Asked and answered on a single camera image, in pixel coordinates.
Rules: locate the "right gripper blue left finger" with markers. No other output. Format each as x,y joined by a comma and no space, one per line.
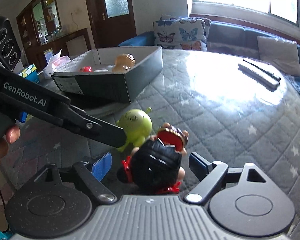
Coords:
102,166

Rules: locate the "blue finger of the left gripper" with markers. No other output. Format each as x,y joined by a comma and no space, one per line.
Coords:
96,129

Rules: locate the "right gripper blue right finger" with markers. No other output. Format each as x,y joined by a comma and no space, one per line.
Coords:
199,166

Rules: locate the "green alien toy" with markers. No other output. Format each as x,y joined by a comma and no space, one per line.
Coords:
137,125

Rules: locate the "black haired figurine toy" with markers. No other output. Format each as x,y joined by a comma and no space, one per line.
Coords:
155,166

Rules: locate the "red round toy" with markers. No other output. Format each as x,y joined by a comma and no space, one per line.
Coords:
86,69

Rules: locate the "peanut shaped toy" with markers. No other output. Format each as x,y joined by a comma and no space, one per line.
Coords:
123,63

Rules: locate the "person's left hand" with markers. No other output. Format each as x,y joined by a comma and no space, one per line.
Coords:
11,136

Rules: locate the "blue yellow dotted box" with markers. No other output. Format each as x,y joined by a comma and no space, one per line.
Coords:
30,73

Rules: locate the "tissue pack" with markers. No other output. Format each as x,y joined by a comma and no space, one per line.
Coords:
54,63

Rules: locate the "grey quilted table cover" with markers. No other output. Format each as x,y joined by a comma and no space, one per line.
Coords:
229,116

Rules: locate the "grey cardboard box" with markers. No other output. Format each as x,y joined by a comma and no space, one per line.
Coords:
116,87

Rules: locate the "dark wooden cabinet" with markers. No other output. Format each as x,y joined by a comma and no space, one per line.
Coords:
48,27

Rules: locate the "white remote control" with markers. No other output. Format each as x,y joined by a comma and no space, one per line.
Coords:
261,77

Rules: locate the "black remote control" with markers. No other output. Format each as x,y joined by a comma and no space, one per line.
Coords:
264,67

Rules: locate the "butterfly print pillow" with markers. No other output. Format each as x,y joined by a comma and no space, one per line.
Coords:
187,33

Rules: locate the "dark wooden door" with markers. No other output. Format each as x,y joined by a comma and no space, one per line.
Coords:
111,21

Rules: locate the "blue sofa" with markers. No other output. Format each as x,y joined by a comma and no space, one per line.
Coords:
239,40

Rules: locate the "grey cushion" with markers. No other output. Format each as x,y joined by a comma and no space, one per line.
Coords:
281,53

